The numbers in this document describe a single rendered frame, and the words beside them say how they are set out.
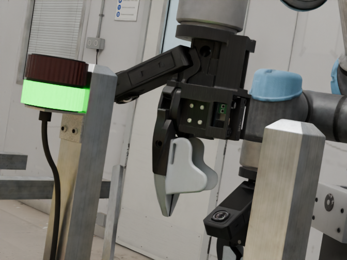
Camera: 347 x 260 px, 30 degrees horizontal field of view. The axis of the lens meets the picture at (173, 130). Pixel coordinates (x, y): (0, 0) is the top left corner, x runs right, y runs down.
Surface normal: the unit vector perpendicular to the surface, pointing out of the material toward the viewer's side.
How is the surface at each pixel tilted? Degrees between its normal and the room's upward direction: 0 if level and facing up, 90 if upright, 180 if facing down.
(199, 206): 90
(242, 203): 33
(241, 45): 90
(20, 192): 90
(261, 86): 88
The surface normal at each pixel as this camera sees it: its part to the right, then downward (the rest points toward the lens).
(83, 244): 0.72, 0.15
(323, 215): -0.96, -0.14
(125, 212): -0.72, -0.07
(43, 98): -0.11, 0.04
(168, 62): -0.40, 0.00
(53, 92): 0.18, 0.08
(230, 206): -0.25, -0.87
